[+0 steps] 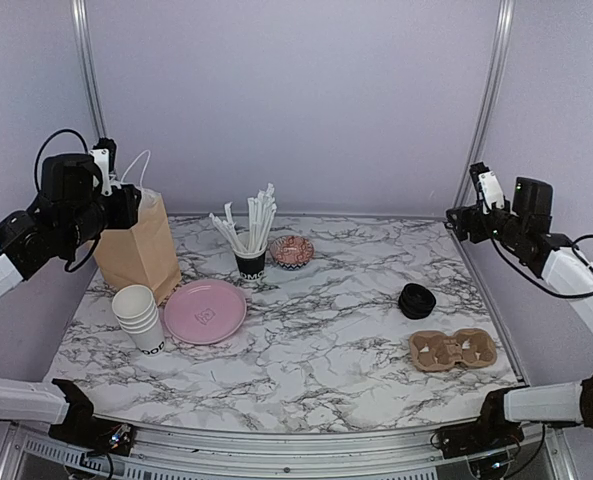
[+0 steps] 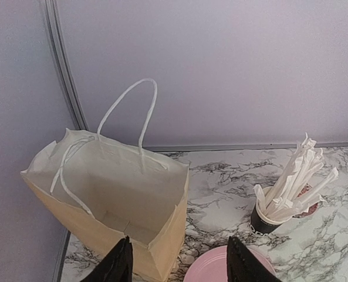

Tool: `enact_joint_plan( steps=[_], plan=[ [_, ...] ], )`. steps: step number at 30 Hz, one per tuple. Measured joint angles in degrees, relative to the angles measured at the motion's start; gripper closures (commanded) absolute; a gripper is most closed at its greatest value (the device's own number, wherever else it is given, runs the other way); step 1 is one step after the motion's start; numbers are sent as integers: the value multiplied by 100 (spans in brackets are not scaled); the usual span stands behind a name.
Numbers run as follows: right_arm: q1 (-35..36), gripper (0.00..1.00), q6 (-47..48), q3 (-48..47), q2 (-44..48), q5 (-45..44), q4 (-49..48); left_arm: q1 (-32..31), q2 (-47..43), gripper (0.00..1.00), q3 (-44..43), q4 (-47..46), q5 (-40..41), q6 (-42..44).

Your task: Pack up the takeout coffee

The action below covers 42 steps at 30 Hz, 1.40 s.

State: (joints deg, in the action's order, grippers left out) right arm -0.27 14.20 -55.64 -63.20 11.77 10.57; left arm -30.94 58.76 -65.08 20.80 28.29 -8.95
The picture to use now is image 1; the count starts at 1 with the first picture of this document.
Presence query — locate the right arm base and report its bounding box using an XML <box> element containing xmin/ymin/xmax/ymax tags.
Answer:
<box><xmin>430</xmin><ymin>388</ymin><xmax>524</xmax><ymax>459</ymax></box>

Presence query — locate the cardboard cup carrier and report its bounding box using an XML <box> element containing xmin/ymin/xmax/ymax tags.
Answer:
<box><xmin>408</xmin><ymin>328</ymin><xmax>497</xmax><ymax>373</ymax></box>

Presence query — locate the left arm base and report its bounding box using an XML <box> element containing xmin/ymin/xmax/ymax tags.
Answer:
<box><xmin>48</xmin><ymin>379</ymin><xmax>133</xmax><ymax>457</ymax></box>

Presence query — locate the pink plate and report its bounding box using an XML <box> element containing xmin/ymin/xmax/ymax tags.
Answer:
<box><xmin>164</xmin><ymin>279</ymin><xmax>247</xmax><ymax>345</ymax></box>

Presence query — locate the black cup holding straws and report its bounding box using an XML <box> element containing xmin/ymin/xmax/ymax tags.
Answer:
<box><xmin>233</xmin><ymin>250</ymin><xmax>266</xmax><ymax>281</ymax></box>

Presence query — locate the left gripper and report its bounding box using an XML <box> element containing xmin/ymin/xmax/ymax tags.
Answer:
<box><xmin>63</xmin><ymin>182</ymin><xmax>141</xmax><ymax>250</ymax></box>

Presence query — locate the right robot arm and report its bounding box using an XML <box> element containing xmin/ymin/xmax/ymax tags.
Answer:
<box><xmin>446</xmin><ymin>163</ymin><xmax>593</xmax><ymax>448</ymax></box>

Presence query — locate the red patterned bowl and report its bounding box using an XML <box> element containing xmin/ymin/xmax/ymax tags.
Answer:
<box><xmin>269</xmin><ymin>235</ymin><xmax>315</xmax><ymax>270</ymax></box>

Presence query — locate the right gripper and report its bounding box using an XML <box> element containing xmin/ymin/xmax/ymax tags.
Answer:
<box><xmin>446</xmin><ymin>199</ymin><xmax>527</xmax><ymax>248</ymax></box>

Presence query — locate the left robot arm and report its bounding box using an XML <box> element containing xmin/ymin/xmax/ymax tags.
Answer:
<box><xmin>0</xmin><ymin>138</ymin><xmax>141</xmax><ymax>453</ymax></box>

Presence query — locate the stack of white paper cups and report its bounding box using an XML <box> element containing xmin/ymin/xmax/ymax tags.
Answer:
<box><xmin>111</xmin><ymin>285</ymin><xmax>165</xmax><ymax>356</ymax></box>

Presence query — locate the brown paper bag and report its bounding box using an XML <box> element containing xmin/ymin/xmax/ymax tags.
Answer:
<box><xmin>91</xmin><ymin>149</ymin><xmax>182</xmax><ymax>307</ymax></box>

